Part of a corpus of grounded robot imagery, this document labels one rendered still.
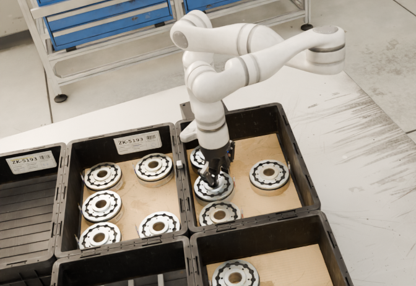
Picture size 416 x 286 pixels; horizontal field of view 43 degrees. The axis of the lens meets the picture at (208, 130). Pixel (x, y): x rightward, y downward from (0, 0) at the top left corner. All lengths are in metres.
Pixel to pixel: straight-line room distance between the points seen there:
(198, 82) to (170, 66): 2.28
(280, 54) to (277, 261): 0.46
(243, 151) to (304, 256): 0.38
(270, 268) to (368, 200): 0.42
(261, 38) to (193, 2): 1.92
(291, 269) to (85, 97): 2.33
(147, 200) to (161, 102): 0.61
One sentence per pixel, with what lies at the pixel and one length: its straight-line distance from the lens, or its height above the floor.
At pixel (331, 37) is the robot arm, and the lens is 1.26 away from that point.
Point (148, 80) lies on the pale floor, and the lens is 3.33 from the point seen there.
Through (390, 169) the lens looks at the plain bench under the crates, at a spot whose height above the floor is 0.70.
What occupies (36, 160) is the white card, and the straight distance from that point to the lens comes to 1.55.
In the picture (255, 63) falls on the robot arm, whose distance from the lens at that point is 1.19.
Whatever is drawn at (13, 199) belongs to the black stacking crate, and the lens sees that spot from 1.56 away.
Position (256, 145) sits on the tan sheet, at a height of 0.83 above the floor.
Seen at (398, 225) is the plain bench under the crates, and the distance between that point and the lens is 1.49.
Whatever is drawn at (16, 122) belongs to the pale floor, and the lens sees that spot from 3.35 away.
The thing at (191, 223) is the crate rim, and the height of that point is 0.93.
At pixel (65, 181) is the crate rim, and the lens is 1.39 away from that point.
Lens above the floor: 1.84
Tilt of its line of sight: 40 degrees down
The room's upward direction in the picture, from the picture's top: 10 degrees counter-clockwise
